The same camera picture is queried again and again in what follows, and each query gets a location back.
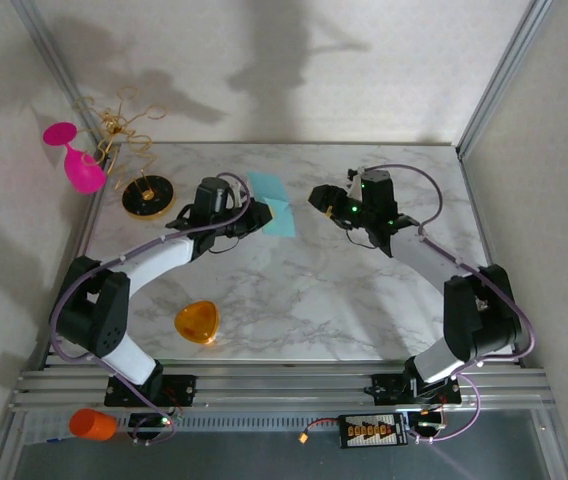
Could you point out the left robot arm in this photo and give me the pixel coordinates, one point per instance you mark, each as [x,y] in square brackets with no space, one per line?
[94,315]

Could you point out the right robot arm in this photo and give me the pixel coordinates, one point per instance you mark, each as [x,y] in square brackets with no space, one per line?
[479,315]

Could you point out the orange triangular bowl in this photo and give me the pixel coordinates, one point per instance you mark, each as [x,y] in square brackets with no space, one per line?
[198,322]

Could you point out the pink plastic wine glass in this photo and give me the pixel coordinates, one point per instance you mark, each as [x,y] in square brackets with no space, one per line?
[84,172]

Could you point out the small black controller board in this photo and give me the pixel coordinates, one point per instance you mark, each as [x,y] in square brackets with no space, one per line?
[426,420]
[146,422]

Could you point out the black power distribution board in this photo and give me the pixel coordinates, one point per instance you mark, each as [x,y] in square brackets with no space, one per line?
[371,431]

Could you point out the orange plastic cup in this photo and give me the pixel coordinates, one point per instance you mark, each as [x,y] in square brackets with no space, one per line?
[91,425]

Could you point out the wide aluminium mounting rail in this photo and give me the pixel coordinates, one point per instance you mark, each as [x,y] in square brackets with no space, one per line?
[284,387]

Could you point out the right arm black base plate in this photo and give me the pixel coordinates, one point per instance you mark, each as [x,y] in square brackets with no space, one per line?
[389,389]

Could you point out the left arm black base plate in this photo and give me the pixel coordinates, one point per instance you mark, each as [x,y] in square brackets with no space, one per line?
[179,387]

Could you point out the aluminium frame post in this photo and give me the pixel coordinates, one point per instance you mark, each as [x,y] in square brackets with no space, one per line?
[54,60]
[499,75]

